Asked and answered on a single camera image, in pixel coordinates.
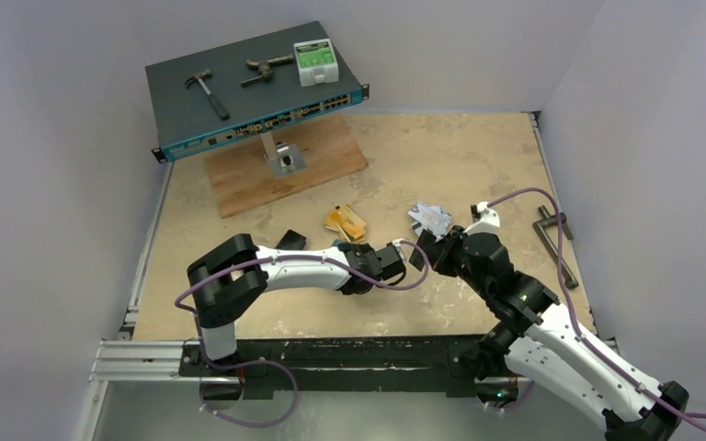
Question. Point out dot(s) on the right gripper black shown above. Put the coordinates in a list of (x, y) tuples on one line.
[(428, 249)]

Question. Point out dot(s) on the black credit card stack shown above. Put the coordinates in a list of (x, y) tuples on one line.
[(292, 241)]

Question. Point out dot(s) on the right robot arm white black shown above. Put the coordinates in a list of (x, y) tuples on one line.
[(536, 339)]

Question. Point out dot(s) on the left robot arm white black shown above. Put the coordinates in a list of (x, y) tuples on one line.
[(229, 279)]

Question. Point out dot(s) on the gold credit card stack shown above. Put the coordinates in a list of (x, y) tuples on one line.
[(346, 223)]

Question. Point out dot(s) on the wooden board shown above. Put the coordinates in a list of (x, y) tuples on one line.
[(241, 179)]

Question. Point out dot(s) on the white green electrical module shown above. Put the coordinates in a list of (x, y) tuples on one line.
[(316, 62)]

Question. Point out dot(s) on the small hammer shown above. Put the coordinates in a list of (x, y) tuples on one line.
[(215, 103)]

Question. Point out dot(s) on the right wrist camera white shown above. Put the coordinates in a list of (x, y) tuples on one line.
[(485, 219)]

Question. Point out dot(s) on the metal door lever handle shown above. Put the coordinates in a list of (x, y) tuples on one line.
[(542, 228)]

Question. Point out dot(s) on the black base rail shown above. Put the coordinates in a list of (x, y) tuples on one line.
[(359, 365)]

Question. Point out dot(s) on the metal stand bracket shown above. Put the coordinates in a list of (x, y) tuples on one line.
[(283, 158)]

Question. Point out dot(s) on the bronze door handle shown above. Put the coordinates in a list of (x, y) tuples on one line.
[(265, 69)]

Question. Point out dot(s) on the network switch grey teal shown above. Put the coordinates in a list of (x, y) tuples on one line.
[(187, 125)]

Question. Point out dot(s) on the aluminium frame rail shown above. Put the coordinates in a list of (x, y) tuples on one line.
[(136, 393)]

